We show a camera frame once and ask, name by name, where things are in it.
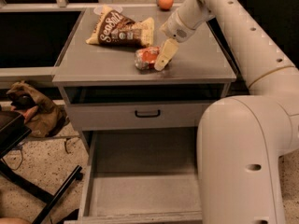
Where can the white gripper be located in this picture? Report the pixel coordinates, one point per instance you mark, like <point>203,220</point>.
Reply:
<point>173,27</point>

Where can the red coke can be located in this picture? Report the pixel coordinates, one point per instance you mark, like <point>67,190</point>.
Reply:
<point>145,59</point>

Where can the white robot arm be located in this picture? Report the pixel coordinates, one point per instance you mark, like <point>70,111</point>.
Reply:
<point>240,138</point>

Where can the closed grey top drawer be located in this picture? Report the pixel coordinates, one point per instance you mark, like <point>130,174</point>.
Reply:
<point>86,117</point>

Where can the grey drawer cabinet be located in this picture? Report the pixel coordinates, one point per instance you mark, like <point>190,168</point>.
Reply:
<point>94,75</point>

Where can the open grey middle drawer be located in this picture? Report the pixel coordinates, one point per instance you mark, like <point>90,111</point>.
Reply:
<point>141,177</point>

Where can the orange fruit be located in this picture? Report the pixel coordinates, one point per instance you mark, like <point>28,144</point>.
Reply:
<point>165,4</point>

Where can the brown sea salt chip bag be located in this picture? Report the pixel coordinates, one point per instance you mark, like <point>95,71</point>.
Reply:
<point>115,29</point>

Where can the black drawer handle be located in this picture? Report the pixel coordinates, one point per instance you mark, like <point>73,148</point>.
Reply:
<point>148,114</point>

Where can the black stand frame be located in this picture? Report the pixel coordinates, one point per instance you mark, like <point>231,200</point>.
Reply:
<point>39,176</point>

